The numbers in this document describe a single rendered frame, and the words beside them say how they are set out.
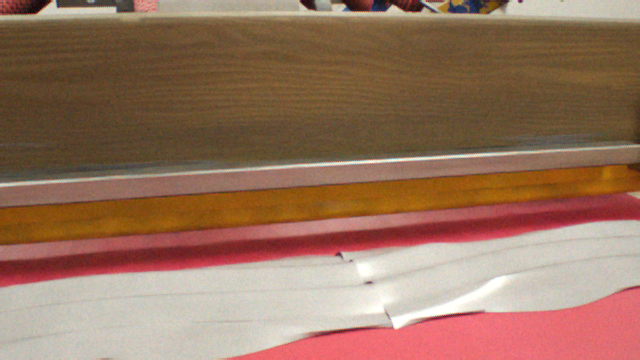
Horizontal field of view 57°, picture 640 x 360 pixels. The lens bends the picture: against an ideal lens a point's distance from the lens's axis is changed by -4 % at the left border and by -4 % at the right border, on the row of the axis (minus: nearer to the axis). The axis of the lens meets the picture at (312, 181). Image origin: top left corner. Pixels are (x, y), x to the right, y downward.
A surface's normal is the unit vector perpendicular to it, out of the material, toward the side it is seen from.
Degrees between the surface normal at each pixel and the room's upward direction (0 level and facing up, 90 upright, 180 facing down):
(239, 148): 90
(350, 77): 90
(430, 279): 33
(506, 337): 0
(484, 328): 0
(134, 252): 0
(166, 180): 90
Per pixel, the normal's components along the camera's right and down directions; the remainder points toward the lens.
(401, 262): 0.27, -0.68
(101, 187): 0.26, 0.24
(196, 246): 0.00, -0.97
